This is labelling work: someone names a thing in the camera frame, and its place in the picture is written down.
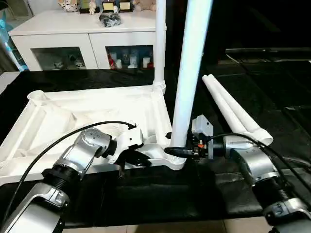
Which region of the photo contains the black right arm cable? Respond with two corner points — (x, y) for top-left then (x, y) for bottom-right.
(206, 133), (311, 176)

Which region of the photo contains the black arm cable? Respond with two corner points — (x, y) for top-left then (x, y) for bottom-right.
(0, 121), (137, 225)
(206, 133), (311, 176)

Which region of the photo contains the white glass-door cabinet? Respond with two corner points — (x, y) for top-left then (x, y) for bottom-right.
(8, 9), (166, 71)

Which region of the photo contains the black work mat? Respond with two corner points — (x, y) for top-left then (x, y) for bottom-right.
(0, 57), (311, 229)

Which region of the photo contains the teal plastic object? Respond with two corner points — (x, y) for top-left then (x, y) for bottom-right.
(0, 9), (25, 71)

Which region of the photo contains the dark framed plaque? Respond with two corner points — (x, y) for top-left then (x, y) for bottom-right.
(119, 0), (133, 13)
(101, 0), (117, 14)

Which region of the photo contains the dark metal rail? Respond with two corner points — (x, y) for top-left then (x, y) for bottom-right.
(225, 47), (311, 53)

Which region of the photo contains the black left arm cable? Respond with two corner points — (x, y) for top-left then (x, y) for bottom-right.
(0, 121), (137, 225)

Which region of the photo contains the white plastic table leg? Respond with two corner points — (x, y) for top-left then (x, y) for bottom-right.
(207, 74), (275, 146)
(201, 76), (254, 137)
(153, 0), (167, 96)
(169, 0), (214, 152)

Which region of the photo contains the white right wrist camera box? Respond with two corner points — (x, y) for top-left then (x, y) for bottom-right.
(190, 115), (215, 139)

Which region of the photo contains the spotted white mug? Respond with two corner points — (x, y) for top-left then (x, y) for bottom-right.
(58, 0), (81, 13)

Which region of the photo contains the small beige figurine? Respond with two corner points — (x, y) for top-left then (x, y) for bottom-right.
(86, 0), (97, 15)

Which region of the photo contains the dark bundle on cabinet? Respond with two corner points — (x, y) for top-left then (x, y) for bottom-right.
(98, 13), (122, 28)

